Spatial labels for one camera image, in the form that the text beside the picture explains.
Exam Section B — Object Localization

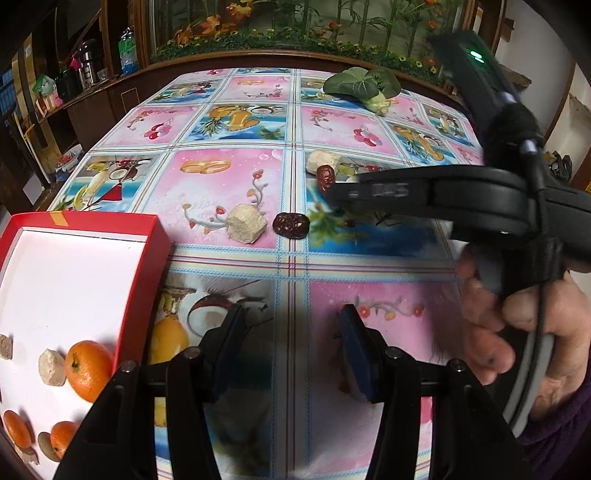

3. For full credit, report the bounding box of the printed fruit tablecloth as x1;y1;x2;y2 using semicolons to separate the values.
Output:
48;68;490;480

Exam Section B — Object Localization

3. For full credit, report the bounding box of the person's right forearm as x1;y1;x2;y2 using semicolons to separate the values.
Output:
519;383;591;480

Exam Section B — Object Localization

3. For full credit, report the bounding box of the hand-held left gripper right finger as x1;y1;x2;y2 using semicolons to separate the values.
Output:
338;304;536;480

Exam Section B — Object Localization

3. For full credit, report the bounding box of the green plastic bottle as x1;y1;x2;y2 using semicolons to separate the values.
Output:
119;27;140;77

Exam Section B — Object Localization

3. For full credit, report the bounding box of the flower garden wall picture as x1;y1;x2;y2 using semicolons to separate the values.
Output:
148;0;467;79

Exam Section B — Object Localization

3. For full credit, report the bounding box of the green packet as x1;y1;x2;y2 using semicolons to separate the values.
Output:
32;74;58;99

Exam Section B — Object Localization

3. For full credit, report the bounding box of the orange mandarin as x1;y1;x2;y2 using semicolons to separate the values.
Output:
50;421;80;460
4;410;35;449
65;340;115;403

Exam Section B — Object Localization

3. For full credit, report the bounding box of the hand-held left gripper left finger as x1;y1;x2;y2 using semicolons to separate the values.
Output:
53;305;247;480

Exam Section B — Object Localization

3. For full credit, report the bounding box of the person's right hand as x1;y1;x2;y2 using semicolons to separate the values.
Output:
455;244;591;423

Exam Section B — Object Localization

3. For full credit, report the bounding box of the black mug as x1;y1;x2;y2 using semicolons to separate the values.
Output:
58;69;82;103

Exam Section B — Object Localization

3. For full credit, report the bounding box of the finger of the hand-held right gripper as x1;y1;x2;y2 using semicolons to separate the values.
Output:
328;167;533;234

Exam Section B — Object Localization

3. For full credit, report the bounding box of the red box with white inside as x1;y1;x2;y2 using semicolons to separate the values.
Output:
0;211;172;480

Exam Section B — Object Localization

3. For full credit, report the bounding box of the white plastic bucket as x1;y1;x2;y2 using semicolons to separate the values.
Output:
54;145;84;184

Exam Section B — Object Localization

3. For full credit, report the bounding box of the dark thermos flask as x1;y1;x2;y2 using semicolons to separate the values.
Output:
78;39;103;91

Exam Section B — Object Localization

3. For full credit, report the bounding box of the green bok choy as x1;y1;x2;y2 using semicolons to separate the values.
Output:
322;67;402;116

